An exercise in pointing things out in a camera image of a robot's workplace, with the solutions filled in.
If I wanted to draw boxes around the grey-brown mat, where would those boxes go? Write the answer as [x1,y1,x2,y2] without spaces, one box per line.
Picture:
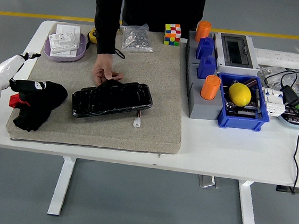
[4,17,193,159]

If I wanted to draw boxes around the black power cord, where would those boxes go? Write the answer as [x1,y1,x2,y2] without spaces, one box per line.
[253,65,299,196]

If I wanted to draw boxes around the brown capacitor cylinder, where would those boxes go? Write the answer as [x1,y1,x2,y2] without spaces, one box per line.
[243,77,260,90]

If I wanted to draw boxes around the white plug connector with wires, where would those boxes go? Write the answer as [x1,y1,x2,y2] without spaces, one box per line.
[132,110,143,129]

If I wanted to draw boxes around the white circuit breaker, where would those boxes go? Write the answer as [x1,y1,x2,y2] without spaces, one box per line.
[259,87,289,118]

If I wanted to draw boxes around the clear bag of small parts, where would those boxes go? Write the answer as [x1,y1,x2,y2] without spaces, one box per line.
[256,64,299,93]

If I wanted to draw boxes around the black component board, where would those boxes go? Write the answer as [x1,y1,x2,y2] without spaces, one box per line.
[227,100,264,120]

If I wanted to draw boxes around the yellow lemon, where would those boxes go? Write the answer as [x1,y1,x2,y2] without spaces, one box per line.
[227,81,254,107]

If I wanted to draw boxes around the blue plastic block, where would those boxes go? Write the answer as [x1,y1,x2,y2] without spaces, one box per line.
[195,36,217,62]
[197,54,219,81]

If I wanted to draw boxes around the black glossy panel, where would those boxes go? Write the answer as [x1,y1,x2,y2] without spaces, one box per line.
[70,75,156,126]

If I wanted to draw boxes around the grey socket block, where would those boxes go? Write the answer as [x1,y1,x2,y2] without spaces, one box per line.
[184,29,220,67]
[182,62,228,122]

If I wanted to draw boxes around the thin white switch plate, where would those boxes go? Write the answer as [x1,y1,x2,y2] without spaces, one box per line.
[49,45,79,60]

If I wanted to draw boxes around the white power strip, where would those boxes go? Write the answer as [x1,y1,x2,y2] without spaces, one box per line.
[252,47,299,70]

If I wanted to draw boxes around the purple tray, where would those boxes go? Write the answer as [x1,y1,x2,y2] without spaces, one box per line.
[42,28,89,65]

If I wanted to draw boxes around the blue plastic bin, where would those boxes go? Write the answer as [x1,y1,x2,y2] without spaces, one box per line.
[212,72,275,134]

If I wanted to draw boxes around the clear bag of metal nuts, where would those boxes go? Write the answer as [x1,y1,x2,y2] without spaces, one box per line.
[118,21,157,56]

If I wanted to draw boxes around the black strap loop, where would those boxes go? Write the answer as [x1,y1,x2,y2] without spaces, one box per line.
[114,48,127,60]

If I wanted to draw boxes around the white table leg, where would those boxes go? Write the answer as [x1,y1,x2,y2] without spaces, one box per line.
[234,179,264,224]
[47,155,77,218]

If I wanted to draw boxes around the colourful puzzle cube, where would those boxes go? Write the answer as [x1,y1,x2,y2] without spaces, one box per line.
[163,22,183,47]

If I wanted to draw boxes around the person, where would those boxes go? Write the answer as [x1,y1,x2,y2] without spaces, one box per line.
[120,0,207,40]

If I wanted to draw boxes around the person's right hand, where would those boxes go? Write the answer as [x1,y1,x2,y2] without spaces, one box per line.
[90,52,126,88]

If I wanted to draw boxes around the white socket plate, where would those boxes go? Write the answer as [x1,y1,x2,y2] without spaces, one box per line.
[47,31,80,54]

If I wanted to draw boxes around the large white switch plate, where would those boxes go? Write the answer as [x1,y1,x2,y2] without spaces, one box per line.
[54,23,82,51]

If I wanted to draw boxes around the yellow tape measure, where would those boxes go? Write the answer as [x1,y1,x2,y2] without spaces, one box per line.
[86,28,99,44]

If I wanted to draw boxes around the orange cylinder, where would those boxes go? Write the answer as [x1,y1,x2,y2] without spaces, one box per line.
[194,20,212,44]
[199,74,223,102]

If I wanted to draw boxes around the white distribution box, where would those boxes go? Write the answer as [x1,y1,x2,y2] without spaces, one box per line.
[209,31,264,78]

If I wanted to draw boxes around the dark capacitors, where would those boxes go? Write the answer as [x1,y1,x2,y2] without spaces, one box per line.
[283,105,299,126]

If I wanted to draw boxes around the black rag with white print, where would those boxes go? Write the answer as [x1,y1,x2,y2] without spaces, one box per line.
[4,77,70,136]

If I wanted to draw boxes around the black power adapter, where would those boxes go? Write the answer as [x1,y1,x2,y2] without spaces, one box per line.
[278,85,299,108]

